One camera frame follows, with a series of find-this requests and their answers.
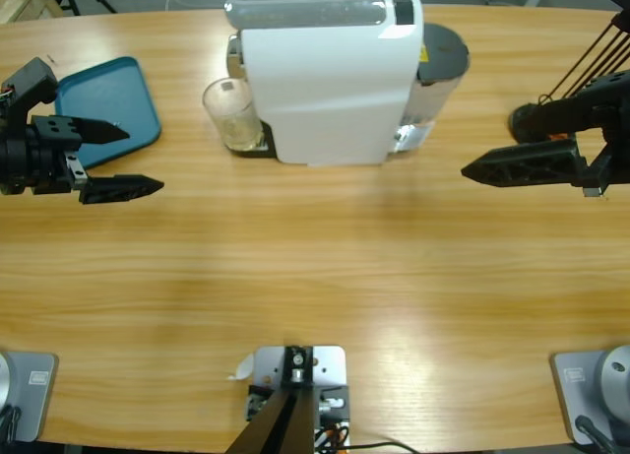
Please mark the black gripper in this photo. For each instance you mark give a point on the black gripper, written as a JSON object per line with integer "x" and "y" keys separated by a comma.
{"x": 37, "y": 153}
{"x": 617, "y": 153}

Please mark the clear glass cup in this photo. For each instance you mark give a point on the clear glass cup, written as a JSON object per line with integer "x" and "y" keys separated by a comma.
{"x": 231, "y": 114}

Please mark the white capsule coffee machine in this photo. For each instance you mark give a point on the white capsule coffee machine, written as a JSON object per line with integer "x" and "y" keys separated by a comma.
{"x": 325, "y": 89}

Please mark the orange coffee capsule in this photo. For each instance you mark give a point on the orange coffee capsule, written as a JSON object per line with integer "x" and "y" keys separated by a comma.
{"x": 557, "y": 136}

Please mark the black capsule holder with rods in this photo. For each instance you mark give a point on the black capsule holder with rods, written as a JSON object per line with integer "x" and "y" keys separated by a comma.
{"x": 522, "y": 119}

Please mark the teal plastic tray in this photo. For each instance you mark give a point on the teal plastic tray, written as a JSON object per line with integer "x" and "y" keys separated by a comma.
{"x": 123, "y": 104}

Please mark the white paper tab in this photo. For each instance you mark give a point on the white paper tab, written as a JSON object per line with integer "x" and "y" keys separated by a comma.
{"x": 243, "y": 368}

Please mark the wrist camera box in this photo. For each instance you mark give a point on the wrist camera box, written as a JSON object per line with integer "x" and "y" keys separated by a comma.
{"x": 29, "y": 84}
{"x": 620, "y": 3}

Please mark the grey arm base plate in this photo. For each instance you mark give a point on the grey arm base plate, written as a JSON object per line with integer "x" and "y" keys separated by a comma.
{"x": 34, "y": 395}
{"x": 573, "y": 395}

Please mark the white mount block dark post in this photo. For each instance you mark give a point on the white mount block dark post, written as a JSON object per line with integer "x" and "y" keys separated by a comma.
{"x": 295, "y": 370}

